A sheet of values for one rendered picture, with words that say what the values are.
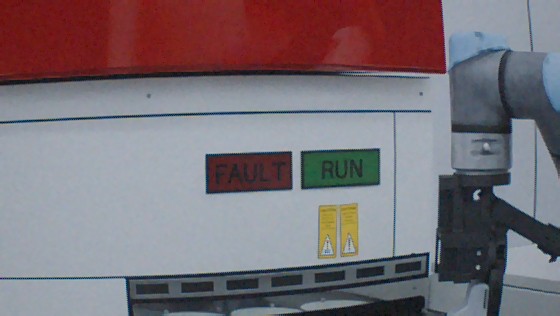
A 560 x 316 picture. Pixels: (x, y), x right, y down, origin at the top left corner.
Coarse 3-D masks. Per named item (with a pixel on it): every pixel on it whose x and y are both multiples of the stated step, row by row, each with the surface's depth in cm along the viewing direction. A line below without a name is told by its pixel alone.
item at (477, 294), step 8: (472, 288) 124; (480, 288) 124; (488, 288) 123; (472, 296) 124; (480, 296) 124; (472, 304) 124; (480, 304) 124; (456, 312) 124; (464, 312) 124; (472, 312) 124; (480, 312) 124
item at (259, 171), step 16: (224, 160) 149; (240, 160) 150; (256, 160) 151; (272, 160) 152; (288, 160) 153; (224, 176) 149; (240, 176) 150; (256, 176) 151; (272, 176) 152; (288, 176) 153
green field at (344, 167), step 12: (312, 156) 155; (324, 156) 156; (336, 156) 156; (348, 156) 157; (360, 156) 158; (372, 156) 159; (312, 168) 155; (324, 168) 156; (336, 168) 157; (348, 168) 157; (360, 168) 158; (372, 168) 159; (312, 180) 155; (324, 180) 156; (336, 180) 157; (348, 180) 157; (360, 180) 158; (372, 180) 159
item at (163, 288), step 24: (360, 264) 159; (384, 264) 161; (408, 264) 163; (144, 288) 145; (168, 288) 146; (192, 288) 148; (216, 288) 149; (240, 288) 152; (264, 288) 153; (288, 288) 154
